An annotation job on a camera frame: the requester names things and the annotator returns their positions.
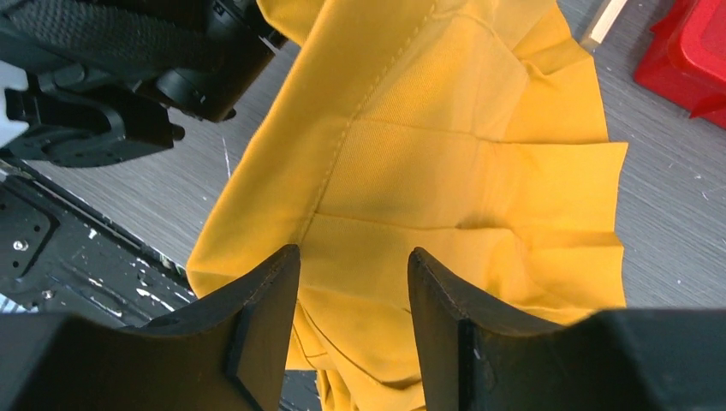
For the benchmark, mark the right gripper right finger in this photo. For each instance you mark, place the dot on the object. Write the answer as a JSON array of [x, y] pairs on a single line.
[[477, 352]]

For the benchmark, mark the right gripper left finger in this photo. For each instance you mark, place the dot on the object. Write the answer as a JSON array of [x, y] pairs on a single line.
[[226, 351]]

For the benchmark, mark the yellow pleated skirt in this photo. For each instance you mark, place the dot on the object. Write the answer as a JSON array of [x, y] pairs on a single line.
[[473, 129]]

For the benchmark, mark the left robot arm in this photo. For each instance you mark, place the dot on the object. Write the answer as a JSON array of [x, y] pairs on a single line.
[[87, 84]]

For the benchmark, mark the red plastic bin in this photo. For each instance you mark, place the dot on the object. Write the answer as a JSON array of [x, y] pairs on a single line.
[[685, 62]]

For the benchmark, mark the wooden clothes rack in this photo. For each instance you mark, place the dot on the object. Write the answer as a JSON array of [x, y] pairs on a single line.
[[601, 24]]

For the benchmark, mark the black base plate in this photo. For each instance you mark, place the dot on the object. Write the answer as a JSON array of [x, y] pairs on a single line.
[[58, 255]]

